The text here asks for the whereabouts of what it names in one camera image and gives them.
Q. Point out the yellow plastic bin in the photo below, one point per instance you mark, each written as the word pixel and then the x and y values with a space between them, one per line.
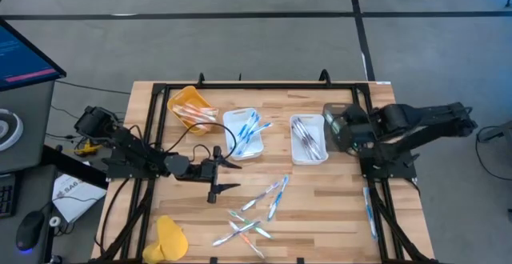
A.
pixel 182 96

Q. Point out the black curved bar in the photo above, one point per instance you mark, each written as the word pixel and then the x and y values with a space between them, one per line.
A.
pixel 201 79
pixel 325 76

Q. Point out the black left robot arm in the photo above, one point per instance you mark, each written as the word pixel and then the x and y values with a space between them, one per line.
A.
pixel 128 152

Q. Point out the black keyboard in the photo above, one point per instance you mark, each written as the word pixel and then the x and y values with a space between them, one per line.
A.
pixel 6 196

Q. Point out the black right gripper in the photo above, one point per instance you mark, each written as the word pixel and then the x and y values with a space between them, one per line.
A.
pixel 356 130

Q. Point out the black computer mouse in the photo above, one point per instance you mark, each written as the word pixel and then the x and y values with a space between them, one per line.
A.
pixel 30 228

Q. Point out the grey stand base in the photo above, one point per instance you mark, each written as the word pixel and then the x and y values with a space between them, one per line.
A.
pixel 500 132

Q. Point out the toothbrush with purple bristles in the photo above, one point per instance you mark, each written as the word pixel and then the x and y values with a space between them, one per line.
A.
pixel 316 148

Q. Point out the white plastic bin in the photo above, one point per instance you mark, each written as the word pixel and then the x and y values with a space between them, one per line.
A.
pixel 256 152
pixel 298 161

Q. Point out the grey desk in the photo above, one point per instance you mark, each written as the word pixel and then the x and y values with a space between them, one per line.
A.
pixel 32 136

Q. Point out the white round device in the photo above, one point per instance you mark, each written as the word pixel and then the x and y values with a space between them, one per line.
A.
pixel 17 130

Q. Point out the black clamp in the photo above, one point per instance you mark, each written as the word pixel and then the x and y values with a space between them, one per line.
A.
pixel 300 261
pixel 213 261

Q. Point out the yellow folded mat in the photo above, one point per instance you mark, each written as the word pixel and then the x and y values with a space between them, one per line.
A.
pixel 170 240

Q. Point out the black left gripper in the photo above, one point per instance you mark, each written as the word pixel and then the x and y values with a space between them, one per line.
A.
pixel 204 171

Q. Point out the orange toothbrush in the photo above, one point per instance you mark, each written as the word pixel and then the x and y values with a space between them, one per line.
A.
pixel 196 119
pixel 206 111
pixel 188 118
pixel 188 110
pixel 248 240
pixel 200 114

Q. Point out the green toothbrush in wrapper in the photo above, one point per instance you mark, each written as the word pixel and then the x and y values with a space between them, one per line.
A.
pixel 250 224

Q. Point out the grey translucent plastic bin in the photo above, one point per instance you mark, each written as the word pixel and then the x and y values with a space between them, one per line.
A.
pixel 329 108

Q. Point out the white paper manual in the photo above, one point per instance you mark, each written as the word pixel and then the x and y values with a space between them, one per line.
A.
pixel 76 200

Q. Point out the black desk beam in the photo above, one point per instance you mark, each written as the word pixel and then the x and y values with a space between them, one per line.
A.
pixel 72 168

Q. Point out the black aluminium table frame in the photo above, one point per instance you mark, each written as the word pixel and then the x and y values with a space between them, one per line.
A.
pixel 260 86

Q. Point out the small white tape roll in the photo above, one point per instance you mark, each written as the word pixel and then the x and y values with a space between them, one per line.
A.
pixel 51 221

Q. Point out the computer monitor with blue screen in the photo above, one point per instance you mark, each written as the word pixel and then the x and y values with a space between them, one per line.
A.
pixel 20 60

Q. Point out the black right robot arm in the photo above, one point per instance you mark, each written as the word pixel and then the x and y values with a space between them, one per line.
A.
pixel 432 116

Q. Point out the yellow hand tool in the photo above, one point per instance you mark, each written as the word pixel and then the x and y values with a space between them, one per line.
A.
pixel 86 149

